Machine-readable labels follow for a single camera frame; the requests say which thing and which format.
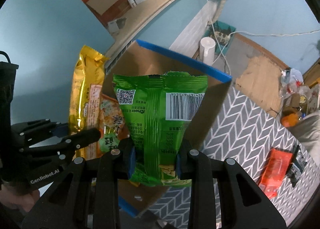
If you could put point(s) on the brown cardboard sheet on floor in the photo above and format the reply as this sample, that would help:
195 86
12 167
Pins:
261 82

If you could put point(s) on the orange juice bottle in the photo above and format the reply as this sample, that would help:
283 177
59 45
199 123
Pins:
290 120

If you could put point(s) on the gold yellow snack bag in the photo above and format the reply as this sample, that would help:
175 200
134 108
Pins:
87 84

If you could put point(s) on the green snack bag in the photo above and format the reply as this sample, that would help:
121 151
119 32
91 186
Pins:
157 110

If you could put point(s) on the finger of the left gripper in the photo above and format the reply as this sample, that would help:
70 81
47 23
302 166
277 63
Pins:
33 132
67 146

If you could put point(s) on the wooden wall shelf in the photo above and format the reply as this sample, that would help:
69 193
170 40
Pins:
136 19

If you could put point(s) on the clear plastic water bottle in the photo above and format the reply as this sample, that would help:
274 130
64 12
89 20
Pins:
291 79

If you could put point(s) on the grey bed duvet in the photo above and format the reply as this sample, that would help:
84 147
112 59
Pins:
306 132

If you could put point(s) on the black snack packet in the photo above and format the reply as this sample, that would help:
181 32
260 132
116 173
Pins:
296 167

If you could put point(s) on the white electric kettle on floor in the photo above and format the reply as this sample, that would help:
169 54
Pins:
207 50

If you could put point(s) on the teal basket with power strip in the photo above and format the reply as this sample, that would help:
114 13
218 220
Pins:
221 33

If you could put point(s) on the blue-rimmed cardboard box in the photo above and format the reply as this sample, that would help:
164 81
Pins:
165 98

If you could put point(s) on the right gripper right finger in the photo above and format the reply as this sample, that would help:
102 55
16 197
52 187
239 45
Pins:
243 204

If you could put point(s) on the grey chevron table cloth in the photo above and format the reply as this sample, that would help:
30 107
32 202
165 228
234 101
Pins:
228 124

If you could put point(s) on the red orange snack packet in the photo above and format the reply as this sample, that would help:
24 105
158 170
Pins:
274 172

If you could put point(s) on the orange white printed snack bag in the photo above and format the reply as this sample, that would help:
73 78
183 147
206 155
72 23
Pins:
111 125

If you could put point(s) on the person's left hand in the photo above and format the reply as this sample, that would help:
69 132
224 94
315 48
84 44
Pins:
13 200

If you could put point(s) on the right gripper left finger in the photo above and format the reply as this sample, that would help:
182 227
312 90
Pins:
65 204

